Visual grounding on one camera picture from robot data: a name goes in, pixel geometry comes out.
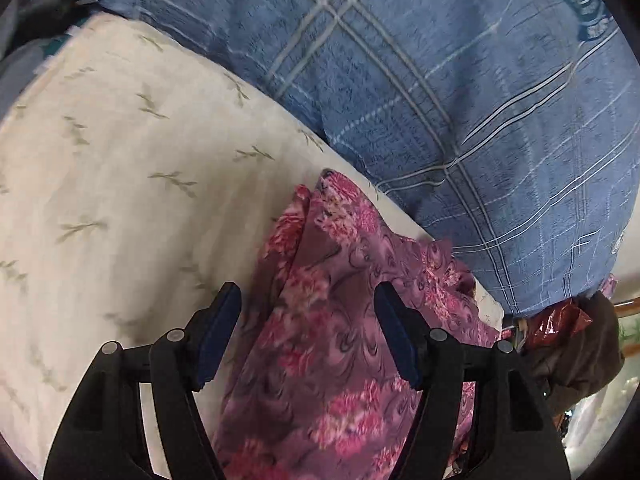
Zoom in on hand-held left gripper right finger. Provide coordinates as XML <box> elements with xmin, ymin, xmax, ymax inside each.
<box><xmin>373</xmin><ymin>281</ymin><xmax>571</xmax><ymax>480</ymax></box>

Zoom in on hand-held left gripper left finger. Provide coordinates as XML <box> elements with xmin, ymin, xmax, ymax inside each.
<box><xmin>44</xmin><ymin>281</ymin><xmax>243</xmax><ymax>480</ymax></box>

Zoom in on pink floral shirt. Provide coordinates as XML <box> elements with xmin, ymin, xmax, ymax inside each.
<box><xmin>212</xmin><ymin>169</ymin><xmax>618</xmax><ymax>480</ymax></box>

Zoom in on red plastic bag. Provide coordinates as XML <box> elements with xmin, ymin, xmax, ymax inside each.
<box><xmin>502</xmin><ymin>297</ymin><xmax>598</xmax><ymax>351</ymax></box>

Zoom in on brown fleece garment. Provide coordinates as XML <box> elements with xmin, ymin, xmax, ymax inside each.
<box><xmin>525</xmin><ymin>290</ymin><xmax>626</xmax><ymax>401</ymax></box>

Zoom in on cream leaf-print pillow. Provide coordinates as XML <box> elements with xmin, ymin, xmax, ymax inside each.
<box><xmin>0</xmin><ymin>12</ymin><xmax>506</xmax><ymax>480</ymax></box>

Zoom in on blue plaid quilt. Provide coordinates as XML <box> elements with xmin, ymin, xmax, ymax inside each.
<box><xmin>85</xmin><ymin>0</ymin><xmax>640</xmax><ymax>318</ymax></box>

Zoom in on clear plastic bags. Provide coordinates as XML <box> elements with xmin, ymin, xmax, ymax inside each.
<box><xmin>560</xmin><ymin>375</ymin><xmax>632</xmax><ymax>461</ymax></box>

